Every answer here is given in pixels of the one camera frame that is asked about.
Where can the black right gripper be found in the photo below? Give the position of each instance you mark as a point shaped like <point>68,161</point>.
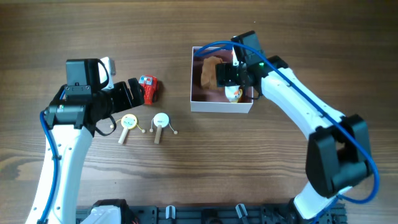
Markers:
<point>227,73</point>

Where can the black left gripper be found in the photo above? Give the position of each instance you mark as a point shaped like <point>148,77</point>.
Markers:
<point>126,100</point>

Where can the red toy fire truck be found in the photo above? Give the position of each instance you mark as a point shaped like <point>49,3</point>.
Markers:
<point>151,87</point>

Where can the brown plush bear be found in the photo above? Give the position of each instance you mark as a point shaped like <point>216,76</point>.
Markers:
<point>208,74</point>

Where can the white plush duck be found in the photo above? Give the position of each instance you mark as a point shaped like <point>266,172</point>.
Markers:
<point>233,93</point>

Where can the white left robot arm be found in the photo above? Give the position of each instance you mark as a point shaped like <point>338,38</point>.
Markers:
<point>70,124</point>

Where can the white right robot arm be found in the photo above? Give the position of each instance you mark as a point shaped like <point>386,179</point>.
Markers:
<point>339,165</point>

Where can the yellow cat rattle drum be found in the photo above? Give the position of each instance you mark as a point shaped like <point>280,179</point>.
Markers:
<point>128,122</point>

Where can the pink open cardboard box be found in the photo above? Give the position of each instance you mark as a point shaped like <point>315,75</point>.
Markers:
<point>215,101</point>

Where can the white rattle drum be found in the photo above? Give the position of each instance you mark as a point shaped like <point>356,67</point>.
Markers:
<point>158,123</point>

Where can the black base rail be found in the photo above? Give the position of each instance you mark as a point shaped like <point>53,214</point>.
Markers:
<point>265,214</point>

